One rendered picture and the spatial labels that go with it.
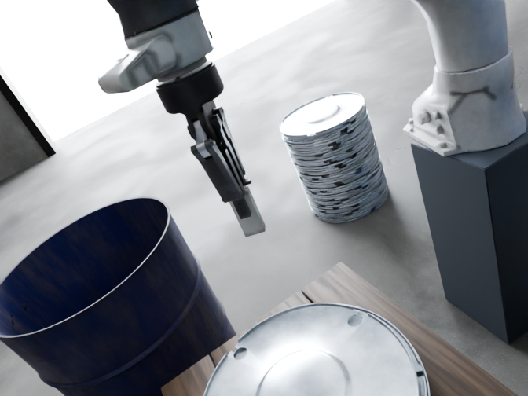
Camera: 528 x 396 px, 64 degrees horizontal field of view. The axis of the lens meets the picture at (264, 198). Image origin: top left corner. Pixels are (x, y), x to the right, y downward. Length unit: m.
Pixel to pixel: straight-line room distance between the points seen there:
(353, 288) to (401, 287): 0.48
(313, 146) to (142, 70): 0.93
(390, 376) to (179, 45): 0.46
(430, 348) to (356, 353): 0.10
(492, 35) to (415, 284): 0.68
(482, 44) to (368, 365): 0.50
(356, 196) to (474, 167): 0.70
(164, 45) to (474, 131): 0.54
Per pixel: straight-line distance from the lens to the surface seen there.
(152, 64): 0.46
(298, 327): 0.67
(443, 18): 0.74
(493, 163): 0.78
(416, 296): 1.18
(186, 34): 0.47
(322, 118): 1.38
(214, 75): 0.50
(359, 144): 1.37
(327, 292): 0.75
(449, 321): 1.12
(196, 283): 0.95
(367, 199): 1.45
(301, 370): 0.61
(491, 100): 0.79
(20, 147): 4.53
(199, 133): 0.48
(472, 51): 0.75
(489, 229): 0.85
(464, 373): 0.62
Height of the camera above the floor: 0.87
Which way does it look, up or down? 29 degrees down
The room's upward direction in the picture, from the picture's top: 25 degrees counter-clockwise
